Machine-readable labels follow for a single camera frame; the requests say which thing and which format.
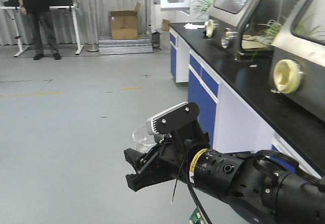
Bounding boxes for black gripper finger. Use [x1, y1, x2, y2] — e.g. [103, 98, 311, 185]
[124, 147, 161, 173]
[125, 170, 174, 192]

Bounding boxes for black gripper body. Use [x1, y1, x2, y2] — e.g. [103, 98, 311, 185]
[149, 119, 210, 183]

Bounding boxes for small clear glass beaker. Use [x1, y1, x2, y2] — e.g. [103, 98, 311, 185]
[132, 124, 160, 153]

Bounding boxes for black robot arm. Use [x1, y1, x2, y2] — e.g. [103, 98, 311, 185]
[124, 121, 324, 223]

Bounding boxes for green circuit board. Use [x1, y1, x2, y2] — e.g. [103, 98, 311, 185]
[189, 208, 205, 224]

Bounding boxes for blue white base cabinets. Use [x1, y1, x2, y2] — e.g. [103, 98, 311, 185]
[169, 28, 320, 179]

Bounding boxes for black lab bench counter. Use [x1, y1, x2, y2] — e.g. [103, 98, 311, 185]
[168, 22, 325, 181]

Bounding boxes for metal grating platform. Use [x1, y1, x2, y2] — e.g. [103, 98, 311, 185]
[99, 35, 153, 56]

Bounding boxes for small brown cardboard box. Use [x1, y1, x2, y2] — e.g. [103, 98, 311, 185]
[161, 19, 170, 31]

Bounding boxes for cream glove port far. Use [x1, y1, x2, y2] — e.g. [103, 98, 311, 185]
[205, 19, 218, 38]

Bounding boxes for cream glove port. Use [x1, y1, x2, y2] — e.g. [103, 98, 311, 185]
[205, 19, 218, 38]
[273, 59, 303, 94]

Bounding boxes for cream glove port near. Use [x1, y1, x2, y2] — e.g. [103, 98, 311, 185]
[273, 59, 303, 94]

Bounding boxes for large brown cardboard box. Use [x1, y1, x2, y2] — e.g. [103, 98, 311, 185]
[110, 3, 141, 40]

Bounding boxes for steel glovebox chamber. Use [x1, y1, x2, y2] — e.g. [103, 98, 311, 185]
[208, 0, 324, 119]

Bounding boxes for white standing desk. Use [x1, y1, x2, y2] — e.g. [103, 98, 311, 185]
[0, 3, 85, 57]

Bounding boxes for person in dark clothes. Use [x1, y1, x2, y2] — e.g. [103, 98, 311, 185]
[18, 0, 61, 60]

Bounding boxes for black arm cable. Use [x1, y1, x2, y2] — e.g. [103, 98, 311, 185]
[253, 149, 322, 184]

